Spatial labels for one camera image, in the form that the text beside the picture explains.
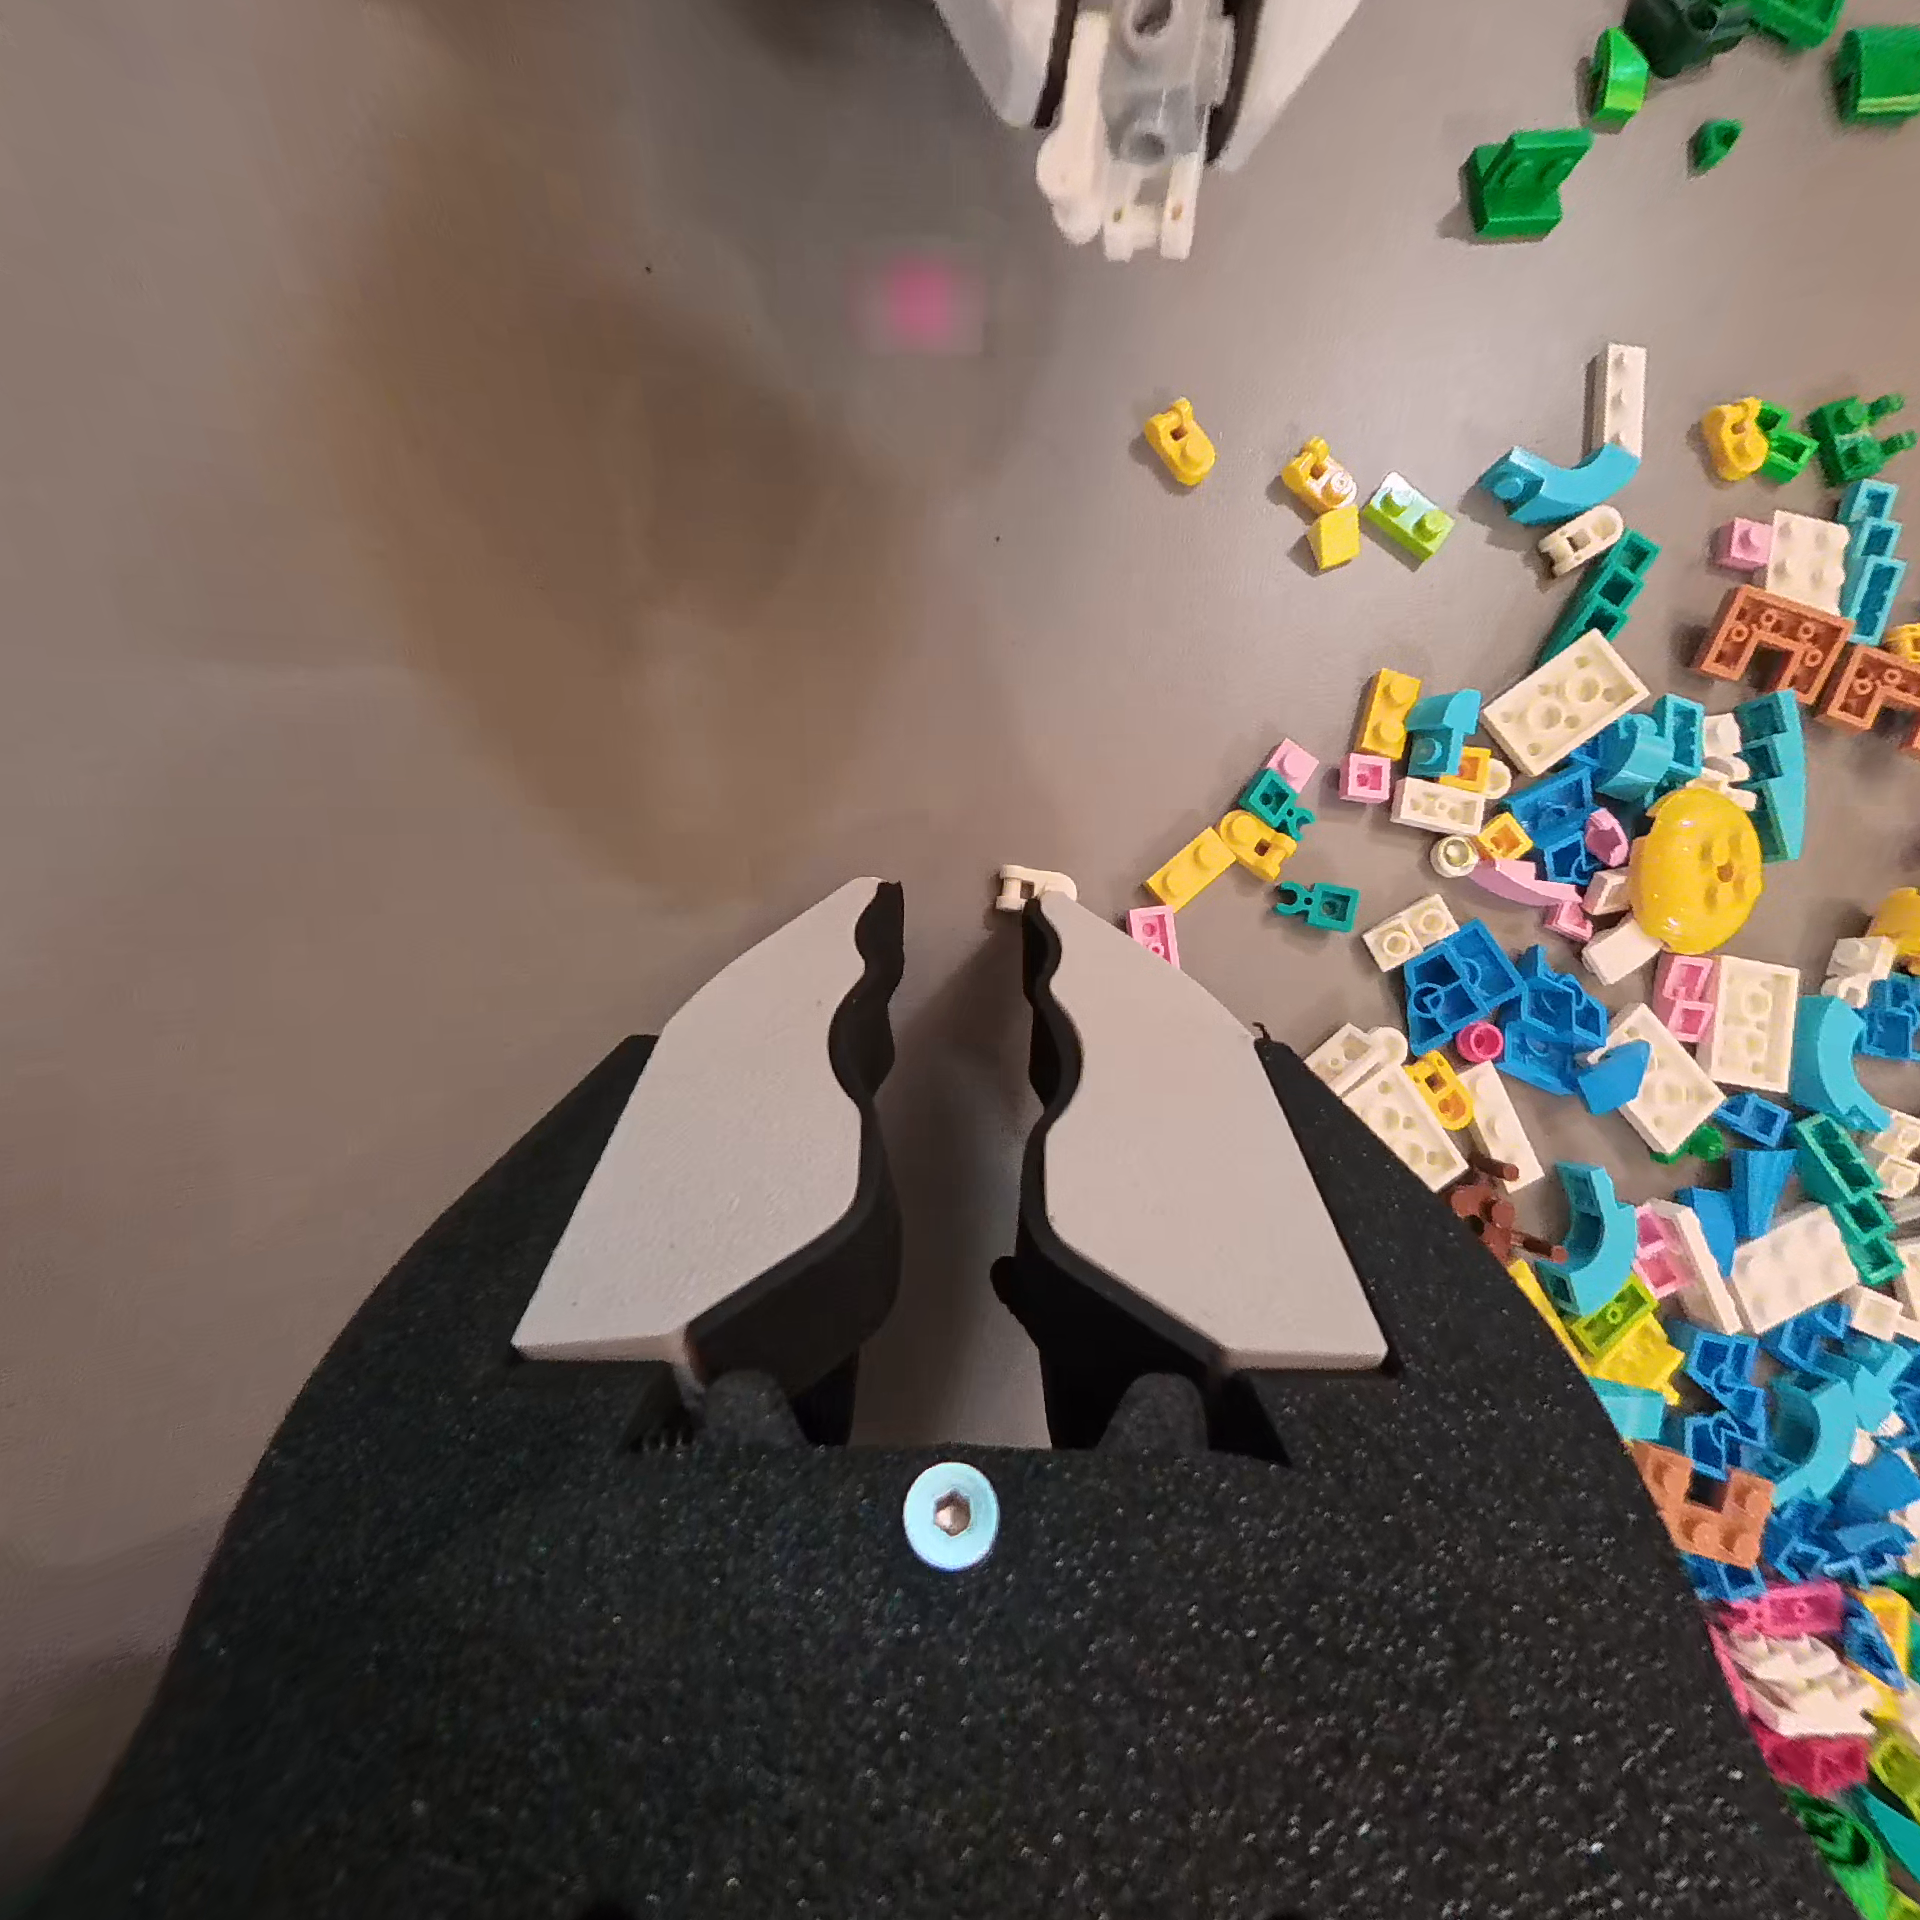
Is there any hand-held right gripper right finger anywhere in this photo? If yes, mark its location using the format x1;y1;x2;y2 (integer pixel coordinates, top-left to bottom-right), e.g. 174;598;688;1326
989;894;1390;1448

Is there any pile of colourful lego pieces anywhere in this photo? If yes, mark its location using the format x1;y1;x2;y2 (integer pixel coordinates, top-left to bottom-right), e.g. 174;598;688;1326
1219;343;1920;1920

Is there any group of green lego pieces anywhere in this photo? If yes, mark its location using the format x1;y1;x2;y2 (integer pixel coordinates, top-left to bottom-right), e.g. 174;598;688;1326
1462;0;1920;242

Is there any yellow lego plate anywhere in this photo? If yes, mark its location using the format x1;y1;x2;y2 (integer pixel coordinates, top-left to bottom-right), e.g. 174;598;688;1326
1147;826;1239;909

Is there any grey white lego assembly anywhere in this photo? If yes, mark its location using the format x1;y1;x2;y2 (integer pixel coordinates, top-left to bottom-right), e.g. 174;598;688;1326
1035;0;1240;265

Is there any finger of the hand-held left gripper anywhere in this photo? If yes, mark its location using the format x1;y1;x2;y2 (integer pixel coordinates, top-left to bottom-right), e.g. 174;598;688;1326
1208;0;1361;168
932;0;1085;134

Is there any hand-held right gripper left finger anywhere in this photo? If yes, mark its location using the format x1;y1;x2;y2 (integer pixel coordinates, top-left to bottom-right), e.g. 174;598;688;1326
511;877;905;1448

